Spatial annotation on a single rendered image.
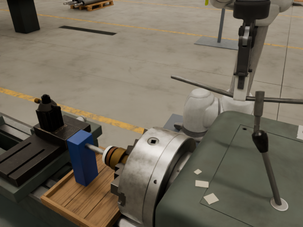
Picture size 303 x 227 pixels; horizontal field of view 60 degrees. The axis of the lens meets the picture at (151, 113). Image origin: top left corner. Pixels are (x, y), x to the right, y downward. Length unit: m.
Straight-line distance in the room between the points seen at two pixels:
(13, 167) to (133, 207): 0.60
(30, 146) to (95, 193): 0.38
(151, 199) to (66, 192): 0.50
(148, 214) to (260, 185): 0.31
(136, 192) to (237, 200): 0.28
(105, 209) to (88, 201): 0.08
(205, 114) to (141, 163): 0.72
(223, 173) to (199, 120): 0.76
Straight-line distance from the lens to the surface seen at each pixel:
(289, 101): 0.71
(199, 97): 1.38
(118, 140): 2.79
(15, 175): 1.18
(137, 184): 0.76
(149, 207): 0.76
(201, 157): 0.72
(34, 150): 1.27
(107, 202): 1.09
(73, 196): 1.14
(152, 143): 0.80
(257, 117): 0.72
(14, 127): 1.69
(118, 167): 0.89
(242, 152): 0.76
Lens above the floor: 1.73
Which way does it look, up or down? 33 degrees down
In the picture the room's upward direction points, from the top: straight up
